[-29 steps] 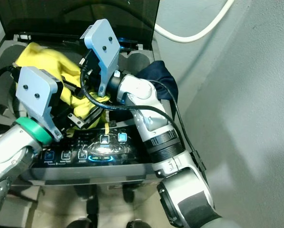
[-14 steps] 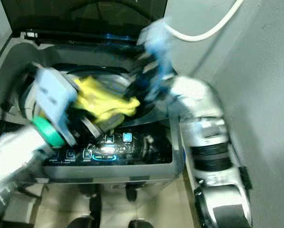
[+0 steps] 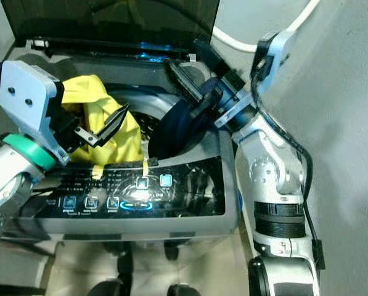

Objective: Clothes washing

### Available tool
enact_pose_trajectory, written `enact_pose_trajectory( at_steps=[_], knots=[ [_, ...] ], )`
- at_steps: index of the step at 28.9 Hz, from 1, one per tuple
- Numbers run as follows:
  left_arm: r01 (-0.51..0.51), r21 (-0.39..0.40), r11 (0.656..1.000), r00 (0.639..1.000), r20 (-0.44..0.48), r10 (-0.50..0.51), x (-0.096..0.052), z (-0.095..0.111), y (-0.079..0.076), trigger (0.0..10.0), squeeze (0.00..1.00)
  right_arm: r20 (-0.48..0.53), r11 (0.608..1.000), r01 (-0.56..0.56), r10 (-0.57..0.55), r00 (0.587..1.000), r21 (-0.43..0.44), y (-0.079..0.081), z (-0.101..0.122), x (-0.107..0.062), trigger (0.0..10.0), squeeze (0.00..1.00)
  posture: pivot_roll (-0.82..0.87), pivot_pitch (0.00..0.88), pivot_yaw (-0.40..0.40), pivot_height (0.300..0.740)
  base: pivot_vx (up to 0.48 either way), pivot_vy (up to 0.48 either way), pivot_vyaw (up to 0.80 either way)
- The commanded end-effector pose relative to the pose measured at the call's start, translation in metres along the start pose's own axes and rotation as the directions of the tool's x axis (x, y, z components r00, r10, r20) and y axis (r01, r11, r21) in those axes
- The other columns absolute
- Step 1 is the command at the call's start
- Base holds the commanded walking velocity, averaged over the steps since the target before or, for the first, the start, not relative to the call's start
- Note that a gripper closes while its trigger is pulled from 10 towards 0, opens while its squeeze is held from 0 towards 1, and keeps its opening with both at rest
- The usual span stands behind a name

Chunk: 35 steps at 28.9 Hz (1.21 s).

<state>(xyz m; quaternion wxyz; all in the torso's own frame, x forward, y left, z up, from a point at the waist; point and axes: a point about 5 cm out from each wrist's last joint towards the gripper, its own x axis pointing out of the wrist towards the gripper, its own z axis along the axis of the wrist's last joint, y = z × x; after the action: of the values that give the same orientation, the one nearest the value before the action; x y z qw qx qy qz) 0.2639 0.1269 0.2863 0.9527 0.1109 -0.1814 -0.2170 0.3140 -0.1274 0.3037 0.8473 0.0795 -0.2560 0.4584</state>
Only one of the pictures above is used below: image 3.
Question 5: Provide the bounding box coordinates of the yellow garment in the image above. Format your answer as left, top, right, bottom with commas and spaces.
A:
62, 74, 145, 165

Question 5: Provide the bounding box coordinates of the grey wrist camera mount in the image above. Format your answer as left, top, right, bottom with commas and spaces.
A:
215, 28, 298, 127
0, 60, 66, 166

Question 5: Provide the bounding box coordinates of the dark transparent washer lid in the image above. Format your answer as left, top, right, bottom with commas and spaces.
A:
0, 0, 220, 61

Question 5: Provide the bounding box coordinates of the white hose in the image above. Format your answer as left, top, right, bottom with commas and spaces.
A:
211, 0, 323, 53

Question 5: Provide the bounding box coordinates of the navy blue garment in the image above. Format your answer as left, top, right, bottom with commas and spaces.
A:
149, 99, 200, 160

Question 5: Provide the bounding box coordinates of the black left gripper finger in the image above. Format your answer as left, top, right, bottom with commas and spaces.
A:
99, 103, 129, 141
76, 125, 105, 148

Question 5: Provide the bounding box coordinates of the grey top-load washing machine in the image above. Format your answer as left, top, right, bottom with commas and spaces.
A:
0, 38, 246, 242

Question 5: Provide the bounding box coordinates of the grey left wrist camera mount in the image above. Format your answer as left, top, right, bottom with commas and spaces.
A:
0, 60, 66, 166

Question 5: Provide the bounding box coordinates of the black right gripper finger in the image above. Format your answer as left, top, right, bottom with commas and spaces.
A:
193, 37, 245, 84
165, 57, 218, 112

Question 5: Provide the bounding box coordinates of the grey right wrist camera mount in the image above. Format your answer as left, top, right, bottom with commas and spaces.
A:
215, 28, 298, 127

